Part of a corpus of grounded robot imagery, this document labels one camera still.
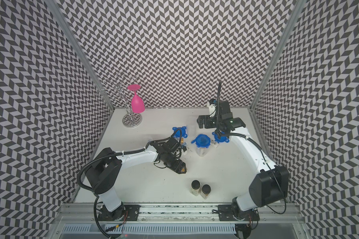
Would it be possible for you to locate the black cap jar left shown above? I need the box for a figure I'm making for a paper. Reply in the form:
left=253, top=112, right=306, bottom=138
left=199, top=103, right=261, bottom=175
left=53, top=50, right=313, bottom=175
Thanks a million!
left=190, top=180, right=201, bottom=196

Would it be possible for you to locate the black cap jar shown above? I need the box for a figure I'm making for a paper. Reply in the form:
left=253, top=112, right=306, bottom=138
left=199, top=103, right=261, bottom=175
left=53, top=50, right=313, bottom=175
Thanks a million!
left=200, top=184, right=211, bottom=200
left=190, top=180, right=201, bottom=196

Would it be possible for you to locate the clear container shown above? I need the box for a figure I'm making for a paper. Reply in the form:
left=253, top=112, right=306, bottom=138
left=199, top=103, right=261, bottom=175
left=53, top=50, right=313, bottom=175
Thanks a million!
left=195, top=147, right=210, bottom=157

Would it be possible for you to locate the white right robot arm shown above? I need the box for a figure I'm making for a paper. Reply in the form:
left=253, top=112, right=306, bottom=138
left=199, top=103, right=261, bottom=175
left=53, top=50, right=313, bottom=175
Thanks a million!
left=196, top=115, right=289, bottom=220

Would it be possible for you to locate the aluminium corner post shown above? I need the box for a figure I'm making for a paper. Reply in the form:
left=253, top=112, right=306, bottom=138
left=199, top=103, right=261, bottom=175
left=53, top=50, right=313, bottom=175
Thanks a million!
left=44, top=0, right=116, bottom=111
left=250, top=0, right=307, bottom=111

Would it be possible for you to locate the aluminium left corner post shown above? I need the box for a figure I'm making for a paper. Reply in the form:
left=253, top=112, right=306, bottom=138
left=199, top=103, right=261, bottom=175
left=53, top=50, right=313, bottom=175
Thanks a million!
left=44, top=0, right=116, bottom=111

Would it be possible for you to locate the pink plastic wine glass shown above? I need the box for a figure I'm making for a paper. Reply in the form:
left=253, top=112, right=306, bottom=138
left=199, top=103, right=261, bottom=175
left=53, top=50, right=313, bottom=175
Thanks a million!
left=127, top=84, right=145, bottom=114

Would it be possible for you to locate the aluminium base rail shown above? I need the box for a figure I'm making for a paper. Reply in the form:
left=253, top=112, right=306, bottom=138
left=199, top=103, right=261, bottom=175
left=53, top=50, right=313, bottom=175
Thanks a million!
left=47, top=203, right=310, bottom=239

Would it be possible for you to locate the blue lid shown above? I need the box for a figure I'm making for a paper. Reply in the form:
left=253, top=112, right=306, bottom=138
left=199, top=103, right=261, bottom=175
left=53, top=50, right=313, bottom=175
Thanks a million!
left=172, top=126, right=188, bottom=138
left=212, top=132, right=229, bottom=143
left=191, top=134, right=211, bottom=148

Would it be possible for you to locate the black cap jar right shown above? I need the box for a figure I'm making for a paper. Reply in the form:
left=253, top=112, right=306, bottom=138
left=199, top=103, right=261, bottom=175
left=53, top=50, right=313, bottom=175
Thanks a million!
left=200, top=184, right=211, bottom=200

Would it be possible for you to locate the aluminium right corner post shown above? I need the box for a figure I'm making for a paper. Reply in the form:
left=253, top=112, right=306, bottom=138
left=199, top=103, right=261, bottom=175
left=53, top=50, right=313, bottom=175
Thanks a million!
left=250, top=0, right=307, bottom=111

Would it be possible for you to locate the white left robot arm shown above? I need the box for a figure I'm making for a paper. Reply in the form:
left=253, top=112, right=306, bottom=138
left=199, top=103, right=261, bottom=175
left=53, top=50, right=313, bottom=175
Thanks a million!
left=77, top=137, right=187, bottom=221

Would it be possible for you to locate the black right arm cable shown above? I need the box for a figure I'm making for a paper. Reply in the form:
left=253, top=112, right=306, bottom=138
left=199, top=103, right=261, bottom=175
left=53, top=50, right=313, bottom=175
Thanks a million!
left=215, top=80, right=288, bottom=215

